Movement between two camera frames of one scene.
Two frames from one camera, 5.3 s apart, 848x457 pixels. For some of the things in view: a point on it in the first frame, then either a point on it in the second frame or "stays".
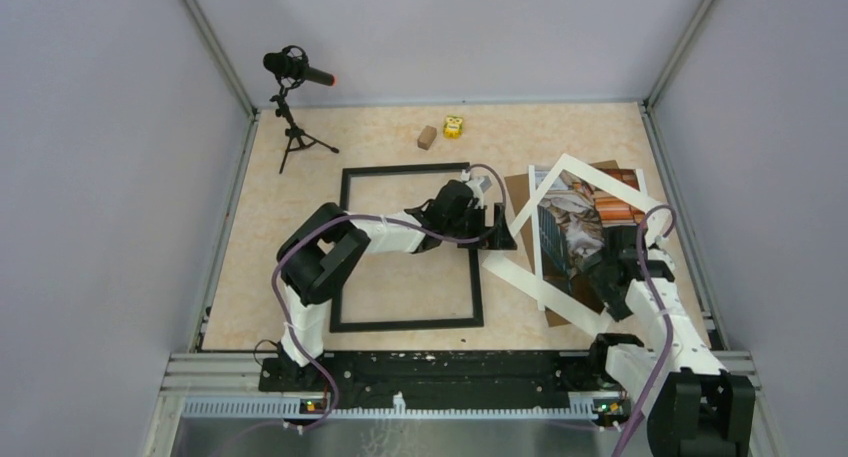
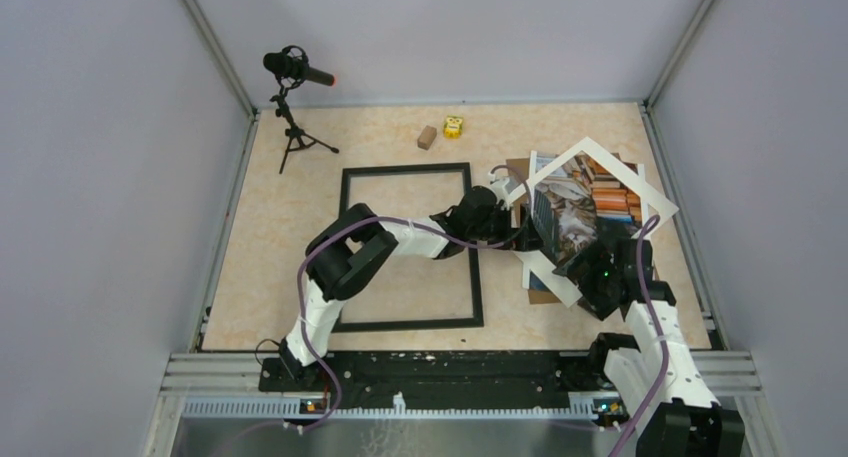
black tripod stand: [298, 138] stays
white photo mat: [591, 177] to [658, 209]
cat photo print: [571, 222] stays
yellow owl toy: [453, 127] stays
